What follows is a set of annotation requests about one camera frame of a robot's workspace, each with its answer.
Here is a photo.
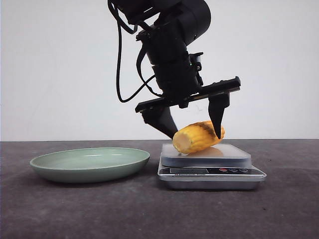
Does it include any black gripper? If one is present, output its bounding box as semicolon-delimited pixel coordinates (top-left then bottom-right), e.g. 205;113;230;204
135;52;241;139

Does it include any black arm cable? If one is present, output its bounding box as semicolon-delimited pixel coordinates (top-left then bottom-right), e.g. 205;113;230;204
107;0;165;103

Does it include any silver digital kitchen scale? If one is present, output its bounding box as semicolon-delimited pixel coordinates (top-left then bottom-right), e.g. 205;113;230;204
158;143;267;190

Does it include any yellow corn cob piece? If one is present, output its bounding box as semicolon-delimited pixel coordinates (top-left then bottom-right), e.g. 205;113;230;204
172;120;225;154

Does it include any green ceramic plate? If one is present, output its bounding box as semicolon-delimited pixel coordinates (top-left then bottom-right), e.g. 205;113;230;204
30;147;150;183

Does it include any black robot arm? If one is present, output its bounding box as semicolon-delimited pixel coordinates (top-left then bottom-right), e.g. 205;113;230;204
107;0;241;137

